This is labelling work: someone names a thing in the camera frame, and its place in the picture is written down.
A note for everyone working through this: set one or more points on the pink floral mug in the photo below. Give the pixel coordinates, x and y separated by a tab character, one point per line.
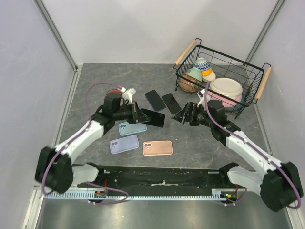
114	96

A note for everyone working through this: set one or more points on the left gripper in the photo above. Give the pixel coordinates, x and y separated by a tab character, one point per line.
137	115

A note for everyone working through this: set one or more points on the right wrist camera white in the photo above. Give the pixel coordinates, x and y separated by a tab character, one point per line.
204	98

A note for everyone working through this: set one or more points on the green bowl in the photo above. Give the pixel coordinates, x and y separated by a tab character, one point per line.
194	73

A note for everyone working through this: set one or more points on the black wire basket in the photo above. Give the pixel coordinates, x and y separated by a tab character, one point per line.
252	78

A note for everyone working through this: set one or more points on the lavender phone case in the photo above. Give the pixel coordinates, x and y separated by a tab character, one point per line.
124	144

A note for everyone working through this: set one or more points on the blue patterned bowl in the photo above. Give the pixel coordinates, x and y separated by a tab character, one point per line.
202	64

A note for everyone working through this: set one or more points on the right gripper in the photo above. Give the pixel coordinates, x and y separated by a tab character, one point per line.
182	117

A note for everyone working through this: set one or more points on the blue-edged black phone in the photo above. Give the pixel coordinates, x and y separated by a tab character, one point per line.
155	100

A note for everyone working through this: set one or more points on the black phone with stand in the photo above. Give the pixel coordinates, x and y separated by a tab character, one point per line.
171	103

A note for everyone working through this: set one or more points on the light blue phone case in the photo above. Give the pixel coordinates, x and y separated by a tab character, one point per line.
130	129

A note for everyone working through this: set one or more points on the brown bowl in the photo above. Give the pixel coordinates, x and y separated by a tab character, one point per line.
189	84

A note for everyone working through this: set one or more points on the dark green phone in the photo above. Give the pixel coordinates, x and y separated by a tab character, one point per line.
156	119

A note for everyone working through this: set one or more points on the slotted cable duct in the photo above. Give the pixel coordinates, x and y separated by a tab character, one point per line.
94	195

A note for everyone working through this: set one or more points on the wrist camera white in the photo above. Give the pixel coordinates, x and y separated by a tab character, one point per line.
127	94
204	98

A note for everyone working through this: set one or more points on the teal bowl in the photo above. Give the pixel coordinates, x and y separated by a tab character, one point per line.
234	106

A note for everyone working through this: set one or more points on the yellow white bowl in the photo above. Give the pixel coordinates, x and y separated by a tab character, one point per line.
208	75

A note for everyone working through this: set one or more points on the pink phone case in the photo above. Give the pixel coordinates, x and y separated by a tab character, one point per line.
157	148

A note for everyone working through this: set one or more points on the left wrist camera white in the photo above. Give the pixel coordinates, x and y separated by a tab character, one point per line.
127	94

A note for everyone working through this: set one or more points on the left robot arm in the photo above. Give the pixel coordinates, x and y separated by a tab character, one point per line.
55	164

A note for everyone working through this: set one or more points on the cream bowl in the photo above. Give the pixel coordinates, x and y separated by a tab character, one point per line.
226	86

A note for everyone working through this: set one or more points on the pink bowl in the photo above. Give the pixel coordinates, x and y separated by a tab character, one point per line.
223	98

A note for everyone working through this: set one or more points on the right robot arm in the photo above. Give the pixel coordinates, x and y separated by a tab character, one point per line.
277	183

